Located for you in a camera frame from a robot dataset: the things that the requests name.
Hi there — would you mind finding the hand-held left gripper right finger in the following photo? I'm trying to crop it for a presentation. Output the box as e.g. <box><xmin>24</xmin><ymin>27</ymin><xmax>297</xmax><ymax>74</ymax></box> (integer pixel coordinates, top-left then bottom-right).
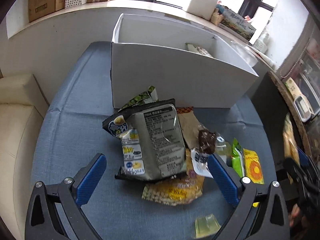
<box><xmin>208</xmin><ymin>154</ymin><xmax>290</xmax><ymax>240</ymax></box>

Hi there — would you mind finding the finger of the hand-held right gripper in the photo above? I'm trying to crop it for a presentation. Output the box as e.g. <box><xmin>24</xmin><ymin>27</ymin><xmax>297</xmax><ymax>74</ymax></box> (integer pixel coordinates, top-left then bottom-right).
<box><xmin>283</xmin><ymin>157</ymin><xmax>313</xmax><ymax>195</ymax></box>

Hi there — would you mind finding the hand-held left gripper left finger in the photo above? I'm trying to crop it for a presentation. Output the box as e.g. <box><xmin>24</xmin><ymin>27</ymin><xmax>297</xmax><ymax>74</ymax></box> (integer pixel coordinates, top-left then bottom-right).
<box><xmin>25</xmin><ymin>153</ymin><xmax>107</xmax><ymax>240</ymax></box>

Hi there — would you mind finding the grey chips bag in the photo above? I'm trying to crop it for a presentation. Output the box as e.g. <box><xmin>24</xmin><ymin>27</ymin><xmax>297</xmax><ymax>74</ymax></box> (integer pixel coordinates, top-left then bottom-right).
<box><xmin>102</xmin><ymin>98</ymin><xmax>188</xmax><ymax>182</ymax></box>

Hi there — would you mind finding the white cardboard box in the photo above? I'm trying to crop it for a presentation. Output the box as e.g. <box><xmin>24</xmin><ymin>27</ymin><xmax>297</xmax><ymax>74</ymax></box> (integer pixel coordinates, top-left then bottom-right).
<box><xmin>110</xmin><ymin>13</ymin><xmax>259</xmax><ymax>109</ymax></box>

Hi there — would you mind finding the person's right hand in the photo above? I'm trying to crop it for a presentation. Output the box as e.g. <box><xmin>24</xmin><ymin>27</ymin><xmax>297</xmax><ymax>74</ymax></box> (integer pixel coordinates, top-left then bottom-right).
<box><xmin>289</xmin><ymin>203</ymin><xmax>310</xmax><ymax>230</ymax></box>

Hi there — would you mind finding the white snack packet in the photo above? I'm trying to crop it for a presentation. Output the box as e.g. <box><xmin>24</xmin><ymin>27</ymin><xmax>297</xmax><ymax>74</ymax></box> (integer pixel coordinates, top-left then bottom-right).
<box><xmin>191</xmin><ymin>148</ymin><xmax>214</xmax><ymax>179</ymax></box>

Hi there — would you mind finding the yellow snack bag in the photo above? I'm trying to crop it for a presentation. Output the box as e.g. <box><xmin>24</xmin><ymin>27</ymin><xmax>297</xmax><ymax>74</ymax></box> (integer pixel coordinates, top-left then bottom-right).
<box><xmin>282</xmin><ymin>114</ymin><xmax>301</xmax><ymax>178</ymax></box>

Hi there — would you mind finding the clear plastic packet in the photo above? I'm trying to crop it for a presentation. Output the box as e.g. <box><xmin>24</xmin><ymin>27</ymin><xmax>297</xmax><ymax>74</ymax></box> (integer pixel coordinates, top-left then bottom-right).
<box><xmin>214</xmin><ymin>135</ymin><xmax>233</xmax><ymax>166</ymax></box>

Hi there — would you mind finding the yellow packet with orange circle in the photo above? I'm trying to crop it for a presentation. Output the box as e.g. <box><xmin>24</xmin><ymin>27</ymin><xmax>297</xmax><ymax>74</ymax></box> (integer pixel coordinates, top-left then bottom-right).
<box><xmin>242</xmin><ymin>148</ymin><xmax>265</xmax><ymax>186</ymax></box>

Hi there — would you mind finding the dark brown chocolate packet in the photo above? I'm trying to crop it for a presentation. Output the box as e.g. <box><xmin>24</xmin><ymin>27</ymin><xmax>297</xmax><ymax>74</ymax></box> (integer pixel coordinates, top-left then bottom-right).
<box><xmin>198</xmin><ymin>127</ymin><xmax>217</xmax><ymax>155</ymax></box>

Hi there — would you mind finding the pale green jelly cup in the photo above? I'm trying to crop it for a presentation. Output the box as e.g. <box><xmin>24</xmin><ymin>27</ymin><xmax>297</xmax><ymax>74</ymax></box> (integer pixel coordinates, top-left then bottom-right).
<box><xmin>194</xmin><ymin>214</ymin><xmax>221</xmax><ymax>239</ymax></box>

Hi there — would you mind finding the yellow corn snack packet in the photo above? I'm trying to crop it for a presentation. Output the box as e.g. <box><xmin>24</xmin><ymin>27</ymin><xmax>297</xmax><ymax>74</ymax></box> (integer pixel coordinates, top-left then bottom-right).
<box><xmin>141</xmin><ymin>149</ymin><xmax>205</xmax><ymax>206</ymax></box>

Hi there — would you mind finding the blue tablecloth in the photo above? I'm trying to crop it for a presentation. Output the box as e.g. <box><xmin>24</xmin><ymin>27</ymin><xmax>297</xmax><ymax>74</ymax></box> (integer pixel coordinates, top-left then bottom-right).
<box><xmin>29</xmin><ymin>41</ymin><xmax>277</xmax><ymax>240</ymax></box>

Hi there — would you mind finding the brown snack packet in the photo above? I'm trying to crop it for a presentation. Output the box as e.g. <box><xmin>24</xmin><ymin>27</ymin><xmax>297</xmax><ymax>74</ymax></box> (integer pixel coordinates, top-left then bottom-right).
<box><xmin>176</xmin><ymin>106</ymin><xmax>202</xmax><ymax>153</ymax></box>

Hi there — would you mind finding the white digital scale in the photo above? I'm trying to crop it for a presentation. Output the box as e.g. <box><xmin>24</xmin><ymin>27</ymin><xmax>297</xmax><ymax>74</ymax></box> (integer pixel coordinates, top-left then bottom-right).
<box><xmin>292</xmin><ymin>94</ymin><xmax>315</xmax><ymax>123</ymax></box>

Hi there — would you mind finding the round wooden table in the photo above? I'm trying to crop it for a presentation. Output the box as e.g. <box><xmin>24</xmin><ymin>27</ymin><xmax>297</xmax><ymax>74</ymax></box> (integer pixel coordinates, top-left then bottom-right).
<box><xmin>268</xmin><ymin>71</ymin><xmax>313</xmax><ymax>158</ymax></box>

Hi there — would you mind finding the cream sofa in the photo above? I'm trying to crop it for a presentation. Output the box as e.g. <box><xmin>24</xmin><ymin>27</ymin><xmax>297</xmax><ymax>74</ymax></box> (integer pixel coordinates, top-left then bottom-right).
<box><xmin>0</xmin><ymin>73</ymin><xmax>51</xmax><ymax>240</ymax></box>

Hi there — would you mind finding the green patterned snack packet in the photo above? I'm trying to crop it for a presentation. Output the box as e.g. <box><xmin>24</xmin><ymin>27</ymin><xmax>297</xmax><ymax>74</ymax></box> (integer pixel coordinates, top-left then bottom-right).
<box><xmin>118</xmin><ymin>86</ymin><xmax>159</xmax><ymax>111</ymax></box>

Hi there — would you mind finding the clear plastic container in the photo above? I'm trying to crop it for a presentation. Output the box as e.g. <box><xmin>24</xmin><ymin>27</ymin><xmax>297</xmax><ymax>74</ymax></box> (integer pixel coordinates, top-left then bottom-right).
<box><xmin>230</xmin><ymin>41</ymin><xmax>258</xmax><ymax>67</ymax></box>

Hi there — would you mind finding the striped packet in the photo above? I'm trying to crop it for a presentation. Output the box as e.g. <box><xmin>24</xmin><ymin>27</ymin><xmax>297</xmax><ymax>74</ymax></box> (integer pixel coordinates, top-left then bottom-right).
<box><xmin>185</xmin><ymin>42</ymin><xmax>213</xmax><ymax>57</ymax></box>

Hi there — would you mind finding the printed landscape box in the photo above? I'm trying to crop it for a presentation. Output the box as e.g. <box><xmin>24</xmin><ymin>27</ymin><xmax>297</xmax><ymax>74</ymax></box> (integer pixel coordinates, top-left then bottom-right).
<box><xmin>219</xmin><ymin>6</ymin><xmax>257</xmax><ymax>41</ymax></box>

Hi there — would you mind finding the white foam block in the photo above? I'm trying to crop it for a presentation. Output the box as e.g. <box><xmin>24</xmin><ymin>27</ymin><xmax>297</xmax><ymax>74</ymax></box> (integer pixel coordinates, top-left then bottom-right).
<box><xmin>182</xmin><ymin>0</ymin><xmax>218</xmax><ymax>21</ymax></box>

